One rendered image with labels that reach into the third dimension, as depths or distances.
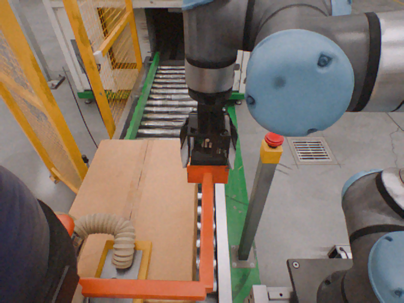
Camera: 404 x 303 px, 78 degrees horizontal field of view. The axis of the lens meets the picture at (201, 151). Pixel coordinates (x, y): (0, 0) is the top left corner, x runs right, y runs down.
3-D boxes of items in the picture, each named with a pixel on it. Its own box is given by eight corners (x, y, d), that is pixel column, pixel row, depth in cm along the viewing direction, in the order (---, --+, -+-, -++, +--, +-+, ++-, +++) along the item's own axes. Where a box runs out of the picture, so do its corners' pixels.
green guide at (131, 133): (149, 59, 251) (148, 50, 245) (159, 59, 251) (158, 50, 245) (101, 184, 136) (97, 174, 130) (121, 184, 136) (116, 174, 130)
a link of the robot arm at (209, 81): (186, 46, 39) (238, 47, 38) (187, 74, 42) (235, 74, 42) (182, 68, 33) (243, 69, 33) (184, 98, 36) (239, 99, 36)
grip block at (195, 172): (189, 155, 59) (189, 139, 55) (225, 156, 59) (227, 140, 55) (187, 183, 53) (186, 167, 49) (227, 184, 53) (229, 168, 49)
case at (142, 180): (122, 195, 131) (101, 139, 104) (198, 196, 131) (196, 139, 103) (82, 334, 88) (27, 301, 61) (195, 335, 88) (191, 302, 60)
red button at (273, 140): (261, 138, 96) (263, 130, 93) (279, 138, 96) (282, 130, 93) (264, 151, 91) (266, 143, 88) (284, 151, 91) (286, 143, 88)
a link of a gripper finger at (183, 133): (173, 146, 50) (188, 114, 44) (174, 142, 51) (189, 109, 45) (195, 154, 51) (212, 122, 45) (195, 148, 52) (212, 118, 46)
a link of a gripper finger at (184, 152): (170, 180, 50) (186, 149, 44) (173, 159, 55) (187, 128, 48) (184, 183, 51) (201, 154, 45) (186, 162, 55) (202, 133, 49)
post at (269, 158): (237, 250, 166) (262, 139, 96) (246, 251, 166) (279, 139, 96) (237, 261, 161) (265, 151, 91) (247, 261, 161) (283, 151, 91)
